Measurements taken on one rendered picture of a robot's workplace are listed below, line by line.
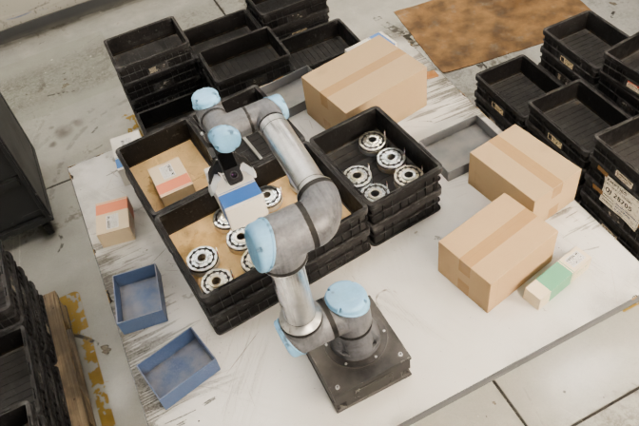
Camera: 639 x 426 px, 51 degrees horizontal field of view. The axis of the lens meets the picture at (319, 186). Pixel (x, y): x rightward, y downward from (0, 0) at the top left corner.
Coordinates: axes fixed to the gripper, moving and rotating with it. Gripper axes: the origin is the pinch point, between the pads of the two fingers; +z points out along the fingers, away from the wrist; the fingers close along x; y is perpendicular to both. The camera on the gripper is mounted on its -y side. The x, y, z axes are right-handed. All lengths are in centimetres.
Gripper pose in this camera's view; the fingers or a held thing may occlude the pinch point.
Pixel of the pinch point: (235, 187)
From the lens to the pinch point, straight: 204.8
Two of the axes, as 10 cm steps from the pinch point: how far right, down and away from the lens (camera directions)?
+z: 1.2, 6.7, 7.3
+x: -9.0, 3.9, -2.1
